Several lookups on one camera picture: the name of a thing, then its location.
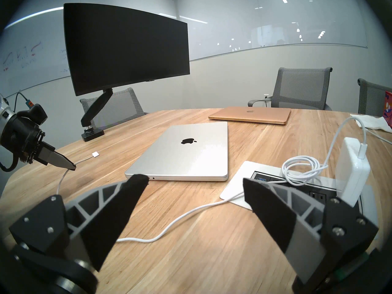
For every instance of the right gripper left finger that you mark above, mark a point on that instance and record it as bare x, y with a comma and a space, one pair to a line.
101, 220

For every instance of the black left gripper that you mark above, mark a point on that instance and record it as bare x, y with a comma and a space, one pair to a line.
18, 137

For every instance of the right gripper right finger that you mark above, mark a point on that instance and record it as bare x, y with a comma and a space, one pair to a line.
291, 229

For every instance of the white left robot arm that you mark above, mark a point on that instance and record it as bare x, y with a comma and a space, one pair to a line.
4, 112

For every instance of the silver MacBook laptop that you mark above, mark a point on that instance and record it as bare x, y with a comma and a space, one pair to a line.
190, 155

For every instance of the gold MacBook laptop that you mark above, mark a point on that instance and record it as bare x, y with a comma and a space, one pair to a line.
251, 115

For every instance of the grey table power outlet plate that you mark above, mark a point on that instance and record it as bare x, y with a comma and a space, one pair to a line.
245, 174

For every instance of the white power adapter brick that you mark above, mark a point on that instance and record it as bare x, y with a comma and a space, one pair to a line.
352, 174

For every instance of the grey mesh office chair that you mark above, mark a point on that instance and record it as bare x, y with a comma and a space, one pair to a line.
300, 88
373, 97
122, 109

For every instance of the black curved monitor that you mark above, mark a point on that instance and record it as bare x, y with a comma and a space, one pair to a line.
122, 45

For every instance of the white paper napkin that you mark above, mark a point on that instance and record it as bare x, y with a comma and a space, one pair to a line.
376, 122

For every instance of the red floral tissue box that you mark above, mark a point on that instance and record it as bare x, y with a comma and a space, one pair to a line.
388, 109

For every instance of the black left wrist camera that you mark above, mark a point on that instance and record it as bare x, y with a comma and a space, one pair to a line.
35, 112

